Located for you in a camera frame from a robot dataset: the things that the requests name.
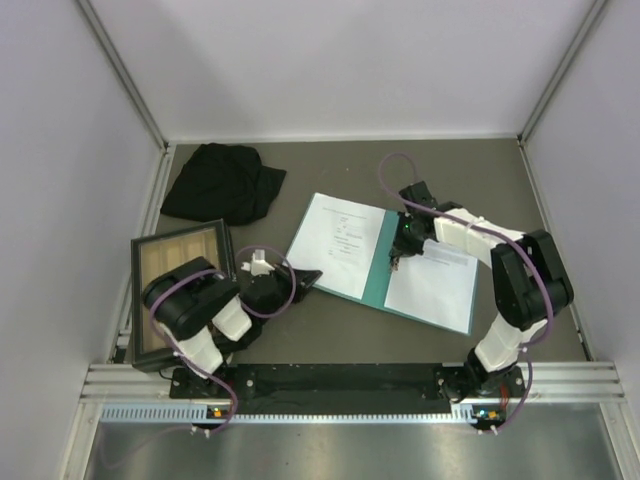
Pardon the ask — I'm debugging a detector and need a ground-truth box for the teal plastic file folder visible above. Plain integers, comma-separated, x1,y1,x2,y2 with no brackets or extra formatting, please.
285,192,481,336

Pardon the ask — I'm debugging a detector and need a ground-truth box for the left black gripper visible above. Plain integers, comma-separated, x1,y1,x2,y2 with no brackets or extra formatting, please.
259,261,322,324

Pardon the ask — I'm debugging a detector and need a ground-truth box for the black framed display box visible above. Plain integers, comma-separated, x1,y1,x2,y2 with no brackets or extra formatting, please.
127,220,236,373

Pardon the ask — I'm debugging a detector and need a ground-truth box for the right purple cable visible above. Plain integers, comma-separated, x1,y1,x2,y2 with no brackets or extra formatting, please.
378,152,557,435

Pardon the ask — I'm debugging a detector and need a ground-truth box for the light blue slotted cable duct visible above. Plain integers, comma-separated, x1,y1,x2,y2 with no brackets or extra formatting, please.
101,403,481,424

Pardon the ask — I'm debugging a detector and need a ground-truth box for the white printed paper sheet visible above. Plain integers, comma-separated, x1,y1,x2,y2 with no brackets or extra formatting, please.
384,240,478,334

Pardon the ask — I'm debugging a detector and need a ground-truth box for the purple cable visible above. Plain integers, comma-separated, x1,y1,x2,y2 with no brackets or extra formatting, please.
149,246,297,435
378,152,557,435

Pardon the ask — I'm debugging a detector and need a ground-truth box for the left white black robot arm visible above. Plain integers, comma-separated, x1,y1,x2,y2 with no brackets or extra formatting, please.
142,249,323,397

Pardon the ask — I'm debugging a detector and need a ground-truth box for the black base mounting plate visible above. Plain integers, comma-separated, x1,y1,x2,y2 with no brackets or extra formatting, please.
168,363,526,401

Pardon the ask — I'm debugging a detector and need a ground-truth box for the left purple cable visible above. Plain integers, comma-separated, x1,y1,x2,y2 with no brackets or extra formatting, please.
149,246,297,435

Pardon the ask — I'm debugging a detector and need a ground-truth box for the aluminium frame rail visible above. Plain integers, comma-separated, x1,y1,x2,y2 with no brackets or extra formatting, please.
74,0,169,151

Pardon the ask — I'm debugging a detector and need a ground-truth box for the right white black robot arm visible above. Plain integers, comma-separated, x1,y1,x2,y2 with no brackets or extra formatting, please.
389,181,574,396

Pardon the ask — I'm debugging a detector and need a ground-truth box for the black cloth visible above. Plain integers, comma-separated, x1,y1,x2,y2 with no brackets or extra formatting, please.
161,143,287,226

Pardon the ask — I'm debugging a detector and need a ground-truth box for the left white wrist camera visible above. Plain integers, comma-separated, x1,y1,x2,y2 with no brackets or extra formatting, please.
241,249,274,276

